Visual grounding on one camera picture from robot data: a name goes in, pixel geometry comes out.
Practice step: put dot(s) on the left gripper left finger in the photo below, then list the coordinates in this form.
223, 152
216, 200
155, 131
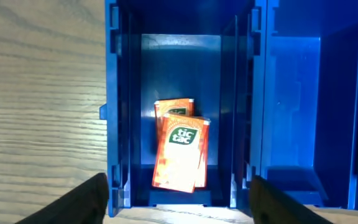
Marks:
82, 205

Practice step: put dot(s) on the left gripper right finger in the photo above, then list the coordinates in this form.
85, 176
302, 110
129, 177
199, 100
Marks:
275, 205

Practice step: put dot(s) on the orange candy box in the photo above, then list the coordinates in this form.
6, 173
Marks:
179, 161
174, 105

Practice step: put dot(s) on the blue tray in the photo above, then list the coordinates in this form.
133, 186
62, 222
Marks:
179, 68

